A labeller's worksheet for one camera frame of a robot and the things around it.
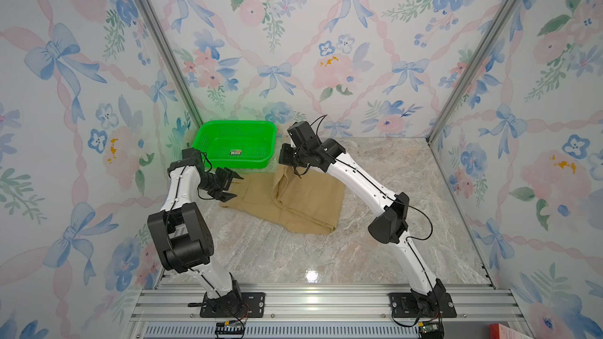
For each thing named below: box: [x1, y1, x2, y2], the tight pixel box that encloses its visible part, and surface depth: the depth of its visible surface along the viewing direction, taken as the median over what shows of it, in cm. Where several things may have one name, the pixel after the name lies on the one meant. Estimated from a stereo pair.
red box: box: [489, 323, 534, 339], surface depth 68 cm
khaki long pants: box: [219, 164, 346, 235], surface depth 96 cm
